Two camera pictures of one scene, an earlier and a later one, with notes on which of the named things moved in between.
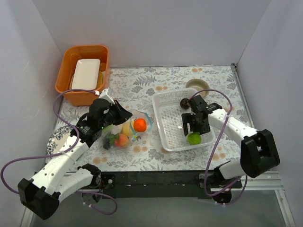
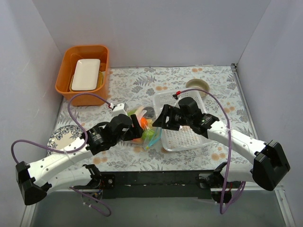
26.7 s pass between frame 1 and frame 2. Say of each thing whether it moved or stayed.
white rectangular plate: stayed
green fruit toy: moved
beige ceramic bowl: stayed
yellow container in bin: stayed
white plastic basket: stayed
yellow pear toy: moved
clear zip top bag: moved
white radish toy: moved
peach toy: moved
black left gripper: moved
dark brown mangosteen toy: moved
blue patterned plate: stayed
